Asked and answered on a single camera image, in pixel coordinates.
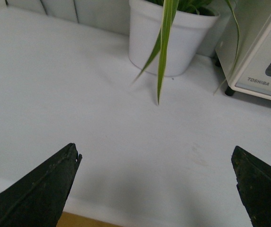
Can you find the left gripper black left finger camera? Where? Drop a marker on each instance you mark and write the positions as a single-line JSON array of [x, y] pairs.
[[38, 198]]

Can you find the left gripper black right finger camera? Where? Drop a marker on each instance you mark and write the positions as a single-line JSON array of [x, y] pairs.
[[254, 186]]

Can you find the white Toshiba toaster oven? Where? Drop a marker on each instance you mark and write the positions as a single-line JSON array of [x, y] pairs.
[[244, 49]]

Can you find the white plant pot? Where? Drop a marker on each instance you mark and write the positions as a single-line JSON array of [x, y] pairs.
[[186, 35]]

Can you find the green striped plant leaves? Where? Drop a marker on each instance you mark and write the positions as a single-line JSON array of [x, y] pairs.
[[156, 62]]

